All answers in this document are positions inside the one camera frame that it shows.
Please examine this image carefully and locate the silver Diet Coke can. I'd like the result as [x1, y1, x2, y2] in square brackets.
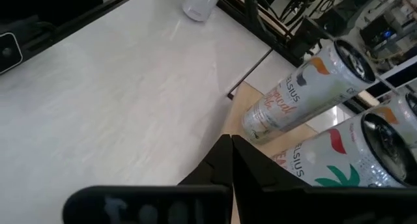
[181, 0, 225, 23]

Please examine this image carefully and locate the white Celsius Peach Vibe can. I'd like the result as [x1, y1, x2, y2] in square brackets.
[271, 112, 417, 188]

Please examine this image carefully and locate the white Celsius Tropical Vibe can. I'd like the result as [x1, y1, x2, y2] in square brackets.
[373, 92, 417, 147]
[240, 38, 378, 146]

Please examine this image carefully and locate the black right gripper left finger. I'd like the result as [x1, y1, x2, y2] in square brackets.
[177, 133, 235, 188]

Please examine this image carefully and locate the black table-level camera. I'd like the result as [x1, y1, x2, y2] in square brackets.
[0, 31, 24, 76]

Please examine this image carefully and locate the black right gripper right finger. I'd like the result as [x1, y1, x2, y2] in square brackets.
[231, 134, 312, 189]

